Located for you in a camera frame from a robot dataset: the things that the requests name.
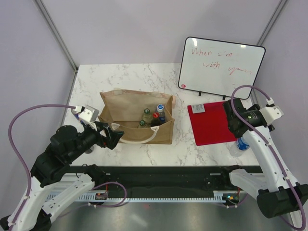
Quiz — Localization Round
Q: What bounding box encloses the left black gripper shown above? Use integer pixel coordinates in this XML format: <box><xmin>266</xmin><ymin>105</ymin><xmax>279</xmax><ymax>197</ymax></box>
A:
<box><xmin>67</xmin><ymin>120</ymin><xmax>125</xmax><ymax>162</ymax></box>

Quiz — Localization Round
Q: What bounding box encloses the blue label plastic bottle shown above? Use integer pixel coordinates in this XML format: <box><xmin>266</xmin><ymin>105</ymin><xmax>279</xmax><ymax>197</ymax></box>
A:
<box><xmin>229</xmin><ymin>137</ymin><xmax>250</xmax><ymax>157</ymax></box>

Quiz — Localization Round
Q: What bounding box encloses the brown canvas tote bag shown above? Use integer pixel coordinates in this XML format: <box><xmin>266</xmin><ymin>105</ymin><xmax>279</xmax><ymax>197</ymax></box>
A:
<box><xmin>98</xmin><ymin>89</ymin><xmax>175</xmax><ymax>144</ymax></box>

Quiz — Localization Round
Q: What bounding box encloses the black drink can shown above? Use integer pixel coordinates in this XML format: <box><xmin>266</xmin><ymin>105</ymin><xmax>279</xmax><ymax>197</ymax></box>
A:
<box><xmin>85</xmin><ymin>146</ymin><xmax>94</xmax><ymax>154</ymax></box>

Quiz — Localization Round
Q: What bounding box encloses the clear soda water bottle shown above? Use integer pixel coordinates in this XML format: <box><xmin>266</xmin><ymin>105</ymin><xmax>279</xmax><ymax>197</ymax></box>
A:
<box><xmin>138</xmin><ymin>120</ymin><xmax>148</xmax><ymax>128</ymax></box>

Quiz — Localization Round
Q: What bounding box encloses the green cap glass bottle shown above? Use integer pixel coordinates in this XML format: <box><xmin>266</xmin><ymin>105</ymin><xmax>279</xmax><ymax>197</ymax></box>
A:
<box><xmin>141</xmin><ymin>108</ymin><xmax>153</xmax><ymax>124</ymax></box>

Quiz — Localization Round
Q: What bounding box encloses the glass cola bottle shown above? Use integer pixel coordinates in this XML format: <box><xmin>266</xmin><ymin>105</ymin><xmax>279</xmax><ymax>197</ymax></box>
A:
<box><xmin>150</xmin><ymin>112</ymin><xmax>161</xmax><ymax>127</ymax></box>

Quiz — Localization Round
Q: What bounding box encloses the blue label water bottle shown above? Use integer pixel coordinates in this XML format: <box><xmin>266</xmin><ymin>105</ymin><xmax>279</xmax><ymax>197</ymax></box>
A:
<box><xmin>156</xmin><ymin>104</ymin><xmax>166</xmax><ymax>124</ymax></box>

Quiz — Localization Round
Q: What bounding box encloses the blue red drink can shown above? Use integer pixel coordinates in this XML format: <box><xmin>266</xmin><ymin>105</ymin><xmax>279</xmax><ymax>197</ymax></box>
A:
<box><xmin>71</xmin><ymin>110</ymin><xmax>80</xmax><ymax>121</ymax></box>

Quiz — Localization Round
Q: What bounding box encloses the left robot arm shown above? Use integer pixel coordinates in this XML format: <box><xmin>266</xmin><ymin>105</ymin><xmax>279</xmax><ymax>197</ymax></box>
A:
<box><xmin>0</xmin><ymin>122</ymin><xmax>124</xmax><ymax>231</ymax></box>

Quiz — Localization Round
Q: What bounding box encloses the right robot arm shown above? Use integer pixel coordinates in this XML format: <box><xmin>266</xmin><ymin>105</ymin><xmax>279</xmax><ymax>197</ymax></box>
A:
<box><xmin>220</xmin><ymin>98</ymin><xmax>308</xmax><ymax>218</ymax></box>

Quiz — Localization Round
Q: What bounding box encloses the red clip file folder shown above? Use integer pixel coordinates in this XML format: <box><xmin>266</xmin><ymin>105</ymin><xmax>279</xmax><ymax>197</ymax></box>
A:
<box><xmin>187</xmin><ymin>102</ymin><xmax>236</xmax><ymax>146</ymax></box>

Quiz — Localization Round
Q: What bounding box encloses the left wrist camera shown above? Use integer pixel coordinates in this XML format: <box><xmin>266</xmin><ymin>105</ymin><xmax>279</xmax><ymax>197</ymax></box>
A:
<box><xmin>71</xmin><ymin>105</ymin><xmax>99</xmax><ymax>131</ymax></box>

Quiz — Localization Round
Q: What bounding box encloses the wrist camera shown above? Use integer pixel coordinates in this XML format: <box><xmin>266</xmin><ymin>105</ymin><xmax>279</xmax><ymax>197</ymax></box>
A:
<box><xmin>259</xmin><ymin>97</ymin><xmax>284</xmax><ymax>126</ymax></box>
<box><xmin>71</xmin><ymin>105</ymin><xmax>99</xmax><ymax>131</ymax></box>

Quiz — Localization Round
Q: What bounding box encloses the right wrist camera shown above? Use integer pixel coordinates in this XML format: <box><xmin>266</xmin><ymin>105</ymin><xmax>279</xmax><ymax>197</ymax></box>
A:
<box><xmin>259</xmin><ymin>97</ymin><xmax>284</xmax><ymax>126</ymax></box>

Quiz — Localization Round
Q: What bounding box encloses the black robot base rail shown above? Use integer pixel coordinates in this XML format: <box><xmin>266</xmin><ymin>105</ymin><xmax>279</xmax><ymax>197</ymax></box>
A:
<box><xmin>62</xmin><ymin>165</ymin><xmax>265</xmax><ymax>199</ymax></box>

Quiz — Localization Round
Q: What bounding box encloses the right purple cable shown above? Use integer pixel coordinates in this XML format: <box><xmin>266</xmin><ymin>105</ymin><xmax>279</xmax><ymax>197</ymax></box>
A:
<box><xmin>230</xmin><ymin>85</ymin><xmax>304</xmax><ymax>229</ymax></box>

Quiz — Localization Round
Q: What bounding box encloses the purple cable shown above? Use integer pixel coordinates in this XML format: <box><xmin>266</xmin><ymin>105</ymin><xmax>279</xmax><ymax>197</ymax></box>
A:
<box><xmin>230</xmin><ymin>85</ymin><xmax>304</xmax><ymax>229</ymax></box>
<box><xmin>8</xmin><ymin>103</ymin><xmax>80</xmax><ymax>224</ymax></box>

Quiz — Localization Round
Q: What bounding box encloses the white whiteboard black frame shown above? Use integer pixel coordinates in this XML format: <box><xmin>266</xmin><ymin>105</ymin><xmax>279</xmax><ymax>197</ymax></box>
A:
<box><xmin>178</xmin><ymin>37</ymin><xmax>266</xmax><ymax>97</ymax></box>

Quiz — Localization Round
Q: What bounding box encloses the white slotted cable duct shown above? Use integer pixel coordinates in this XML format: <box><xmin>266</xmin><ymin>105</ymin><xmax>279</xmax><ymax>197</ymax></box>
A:
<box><xmin>45</xmin><ymin>190</ymin><xmax>241</xmax><ymax>202</ymax></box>

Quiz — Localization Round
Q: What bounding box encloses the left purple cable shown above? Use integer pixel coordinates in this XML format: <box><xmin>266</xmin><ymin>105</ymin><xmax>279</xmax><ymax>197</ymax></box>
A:
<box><xmin>8</xmin><ymin>103</ymin><xmax>80</xmax><ymax>224</ymax></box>

